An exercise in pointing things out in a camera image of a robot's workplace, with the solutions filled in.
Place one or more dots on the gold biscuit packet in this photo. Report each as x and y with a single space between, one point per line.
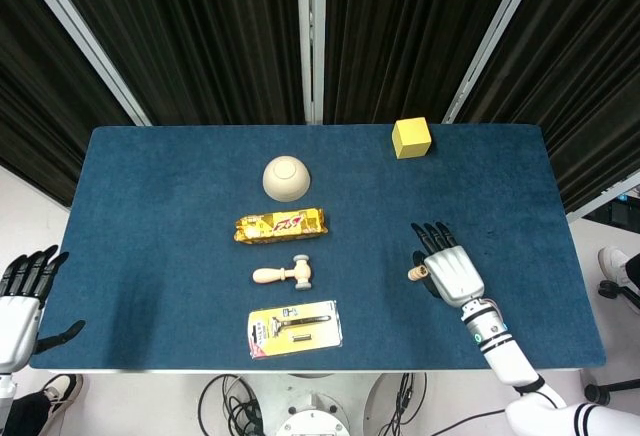
280 226

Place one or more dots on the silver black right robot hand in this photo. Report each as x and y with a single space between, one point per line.
455 276

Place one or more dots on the black white sneaker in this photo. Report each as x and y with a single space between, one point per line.
65 388

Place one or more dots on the razor blister pack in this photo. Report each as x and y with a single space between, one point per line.
300 331

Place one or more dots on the blue velvet table cloth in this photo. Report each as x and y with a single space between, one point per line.
150 206

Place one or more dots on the black chair castor base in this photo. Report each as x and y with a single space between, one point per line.
597 393
612 290

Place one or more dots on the black pleated curtain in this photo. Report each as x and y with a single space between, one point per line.
590 81
200 31
30 81
400 31

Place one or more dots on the grey robot torso base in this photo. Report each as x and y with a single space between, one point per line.
312 418

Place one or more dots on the wooden toy hammer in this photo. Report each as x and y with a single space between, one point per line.
270 275

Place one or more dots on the yellow cube block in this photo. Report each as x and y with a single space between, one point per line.
412 141

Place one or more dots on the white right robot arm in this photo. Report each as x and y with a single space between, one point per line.
510 361

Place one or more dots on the beige upturned bowl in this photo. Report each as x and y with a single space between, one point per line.
286 178

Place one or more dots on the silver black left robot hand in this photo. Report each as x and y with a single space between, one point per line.
17 326

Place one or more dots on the black trouser leg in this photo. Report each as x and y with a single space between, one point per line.
25 416

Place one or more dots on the white partition frame post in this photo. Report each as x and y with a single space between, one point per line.
319 56
84 41
493 41
304 31

